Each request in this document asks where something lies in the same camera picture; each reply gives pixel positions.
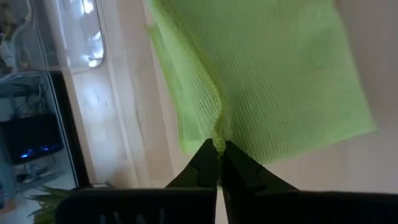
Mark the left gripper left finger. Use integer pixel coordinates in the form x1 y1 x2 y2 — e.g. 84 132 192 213
166 138 218 189

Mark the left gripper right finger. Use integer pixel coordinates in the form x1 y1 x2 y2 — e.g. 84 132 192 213
221 140 299 224

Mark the green microfiber towel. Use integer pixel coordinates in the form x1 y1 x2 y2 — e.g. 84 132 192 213
143 0 379 164

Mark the small potted succulent plant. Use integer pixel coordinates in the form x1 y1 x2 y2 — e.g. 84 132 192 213
27 185 77 224

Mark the black device with blue lights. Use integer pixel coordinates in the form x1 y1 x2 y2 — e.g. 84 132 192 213
0 114 65 166

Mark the clear plastic bin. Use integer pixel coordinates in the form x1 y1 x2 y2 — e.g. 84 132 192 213
55 0 106 73

